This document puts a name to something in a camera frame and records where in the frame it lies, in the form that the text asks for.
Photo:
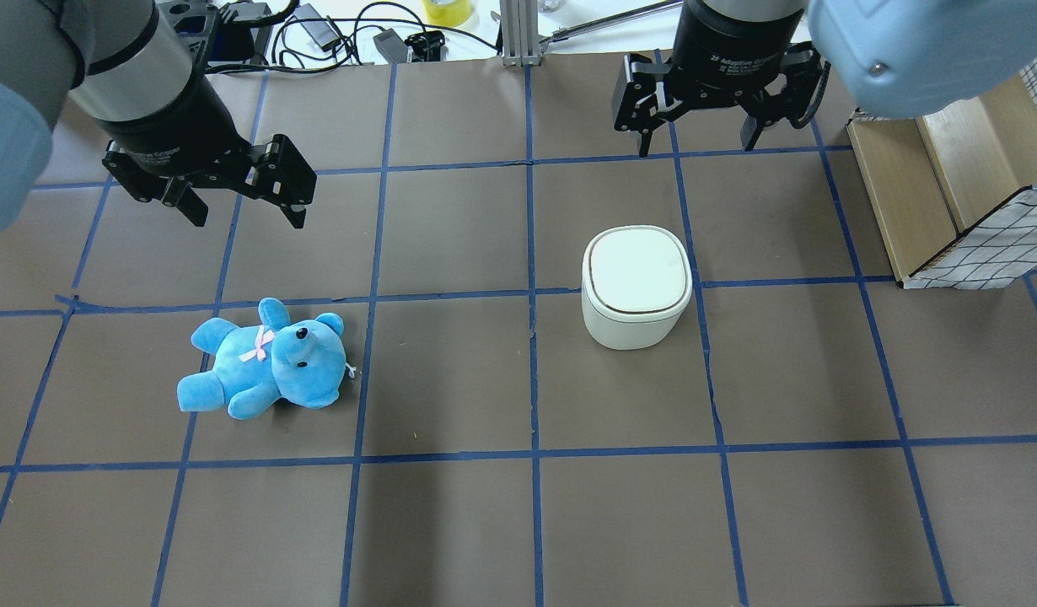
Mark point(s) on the aluminium frame post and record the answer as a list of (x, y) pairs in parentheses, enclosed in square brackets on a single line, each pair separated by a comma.
[(518, 25)]

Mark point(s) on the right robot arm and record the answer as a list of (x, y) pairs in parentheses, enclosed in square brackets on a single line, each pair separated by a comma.
[(902, 59)]

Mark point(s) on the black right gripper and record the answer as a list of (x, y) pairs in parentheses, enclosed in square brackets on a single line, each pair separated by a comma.
[(732, 49)]

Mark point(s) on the wooden box with grid cloth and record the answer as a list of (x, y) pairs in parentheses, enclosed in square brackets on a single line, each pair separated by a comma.
[(955, 193)]

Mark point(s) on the black power adapter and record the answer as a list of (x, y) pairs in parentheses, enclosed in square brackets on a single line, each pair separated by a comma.
[(319, 30)]

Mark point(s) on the white lidded trash can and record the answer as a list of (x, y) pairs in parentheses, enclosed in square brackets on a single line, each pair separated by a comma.
[(636, 285)]

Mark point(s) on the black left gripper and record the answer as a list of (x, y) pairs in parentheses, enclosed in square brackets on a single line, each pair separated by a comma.
[(174, 126)]

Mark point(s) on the blue teddy bear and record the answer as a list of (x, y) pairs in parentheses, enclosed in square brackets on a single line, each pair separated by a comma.
[(253, 367)]

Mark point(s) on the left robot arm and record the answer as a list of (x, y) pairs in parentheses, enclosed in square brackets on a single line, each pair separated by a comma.
[(141, 70)]

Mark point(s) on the yellow tape roll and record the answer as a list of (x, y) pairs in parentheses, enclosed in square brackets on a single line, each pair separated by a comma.
[(448, 13)]

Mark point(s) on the long metal grabber rod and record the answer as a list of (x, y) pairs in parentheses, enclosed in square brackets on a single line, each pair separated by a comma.
[(575, 30)]

